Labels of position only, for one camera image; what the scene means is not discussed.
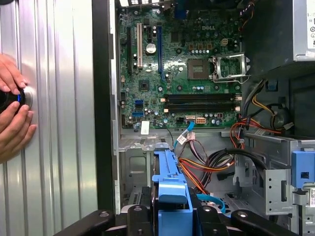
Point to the blue drive cage latch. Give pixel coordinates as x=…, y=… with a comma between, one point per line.
x=302, y=169

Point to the grey optical drive cage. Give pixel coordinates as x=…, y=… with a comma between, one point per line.
x=275, y=191

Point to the metal socket cover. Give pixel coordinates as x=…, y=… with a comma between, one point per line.
x=243, y=65

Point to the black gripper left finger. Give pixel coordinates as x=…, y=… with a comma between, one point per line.
x=139, y=221

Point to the CPU socket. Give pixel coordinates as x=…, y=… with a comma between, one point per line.
x=198, y=68

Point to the white expansion slot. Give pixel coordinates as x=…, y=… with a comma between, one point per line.
x=139, y=45

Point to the grey disk bay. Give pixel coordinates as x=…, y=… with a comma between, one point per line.
x=137, y=147

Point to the black expansion slot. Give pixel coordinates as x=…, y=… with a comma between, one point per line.
x=129, y=49

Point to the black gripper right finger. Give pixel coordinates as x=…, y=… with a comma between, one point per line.
x=209, y=221

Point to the person's left hand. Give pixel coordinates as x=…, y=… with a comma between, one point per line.
x=12, y=73

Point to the green motherboard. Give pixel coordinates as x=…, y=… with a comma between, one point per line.
x=187, y=86

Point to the person's right hand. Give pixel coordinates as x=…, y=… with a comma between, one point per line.
x=14, y=132

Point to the blue expansion slot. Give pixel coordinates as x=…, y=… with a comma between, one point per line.
x=160, y=49

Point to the silver coin battery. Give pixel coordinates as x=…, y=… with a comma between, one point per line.
x=150, y=48

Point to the grey power supply unit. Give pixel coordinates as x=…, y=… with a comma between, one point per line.
x=270, y=37

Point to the black round case speaker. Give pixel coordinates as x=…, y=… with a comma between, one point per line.
x=279, y=118

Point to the black RAM slot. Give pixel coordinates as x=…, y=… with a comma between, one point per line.
x=200, y=105
x=200, y=95
x=200, y=109
x=200, y=99

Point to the black open PC case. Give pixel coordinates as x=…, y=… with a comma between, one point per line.
x=102, y=98

